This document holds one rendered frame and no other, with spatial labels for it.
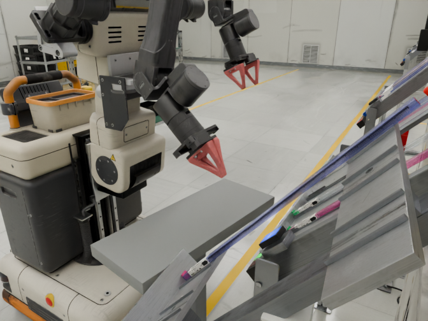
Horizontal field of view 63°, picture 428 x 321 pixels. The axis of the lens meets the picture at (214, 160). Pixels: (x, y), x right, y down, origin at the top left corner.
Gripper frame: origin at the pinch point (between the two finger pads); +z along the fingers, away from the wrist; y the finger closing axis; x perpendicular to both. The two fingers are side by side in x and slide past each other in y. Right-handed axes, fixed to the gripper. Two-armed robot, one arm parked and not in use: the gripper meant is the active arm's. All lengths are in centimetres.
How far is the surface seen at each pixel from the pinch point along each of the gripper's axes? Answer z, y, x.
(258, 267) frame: 19.3, -3.9, 4.5
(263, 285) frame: 23.1, -3.9, 6.3
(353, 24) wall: -108, 882, 74
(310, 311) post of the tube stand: 22.2, -20.6, -12.7
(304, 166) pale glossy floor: 33, 226, 92
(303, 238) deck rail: 19.7, 0.4, -5.4
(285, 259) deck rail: 21.8, 0.5, 1.2
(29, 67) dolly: -380, 335, 442
